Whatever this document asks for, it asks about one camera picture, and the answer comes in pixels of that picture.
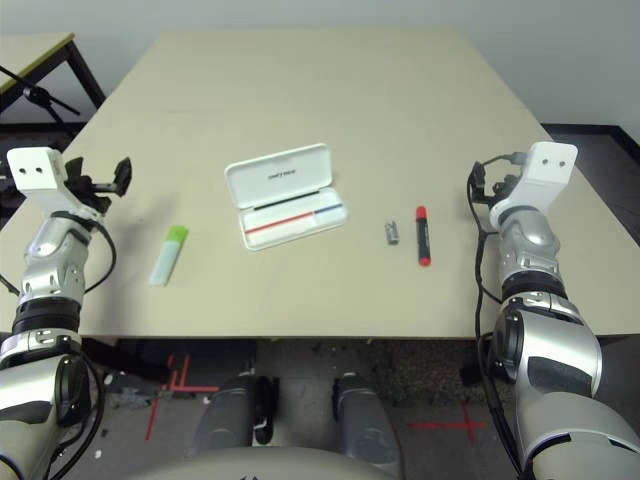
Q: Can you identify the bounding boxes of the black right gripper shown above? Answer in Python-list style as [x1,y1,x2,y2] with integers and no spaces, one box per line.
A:
[469,161,524,207]

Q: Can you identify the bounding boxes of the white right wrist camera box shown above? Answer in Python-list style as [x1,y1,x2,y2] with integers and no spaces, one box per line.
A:
[488,141,579,226]

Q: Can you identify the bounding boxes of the grey robot torso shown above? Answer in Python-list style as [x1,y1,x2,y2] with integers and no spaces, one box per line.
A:
[187,444,401,480]

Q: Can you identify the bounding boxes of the beige side table black frame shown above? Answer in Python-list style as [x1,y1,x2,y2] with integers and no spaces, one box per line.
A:
[0,32,106,124]

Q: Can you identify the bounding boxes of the black marker with red cap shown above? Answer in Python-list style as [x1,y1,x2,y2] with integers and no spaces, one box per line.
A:
[414,205,433,269]

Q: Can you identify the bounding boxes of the green capped highlighter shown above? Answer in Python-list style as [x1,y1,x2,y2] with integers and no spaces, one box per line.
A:
[148,224,190,288]

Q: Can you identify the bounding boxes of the dark speckled floor mat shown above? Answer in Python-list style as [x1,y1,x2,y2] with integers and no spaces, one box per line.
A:
[372,339,479,407]

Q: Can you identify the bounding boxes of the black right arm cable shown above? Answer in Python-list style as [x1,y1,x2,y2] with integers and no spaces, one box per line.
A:
[467,154,526,480]

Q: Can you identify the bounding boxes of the white plastic pencil case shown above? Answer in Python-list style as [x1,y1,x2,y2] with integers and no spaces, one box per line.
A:
[223,143,351,253]

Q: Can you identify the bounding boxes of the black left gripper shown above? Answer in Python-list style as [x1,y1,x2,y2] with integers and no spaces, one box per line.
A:
[63,155,134,215]

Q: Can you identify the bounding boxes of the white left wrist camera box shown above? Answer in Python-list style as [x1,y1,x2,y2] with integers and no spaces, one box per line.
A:
[6,146,104,224]

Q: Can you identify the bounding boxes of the grey robot left leg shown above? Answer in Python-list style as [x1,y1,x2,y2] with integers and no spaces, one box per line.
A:
[192,374,279,459]

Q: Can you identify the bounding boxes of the black tripod stand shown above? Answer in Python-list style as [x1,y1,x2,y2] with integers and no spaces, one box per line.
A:
[0,64,81,146]

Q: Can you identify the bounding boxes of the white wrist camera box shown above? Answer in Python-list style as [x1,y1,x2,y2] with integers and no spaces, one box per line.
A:
[488,141,579,226]
[6,146,104,224]

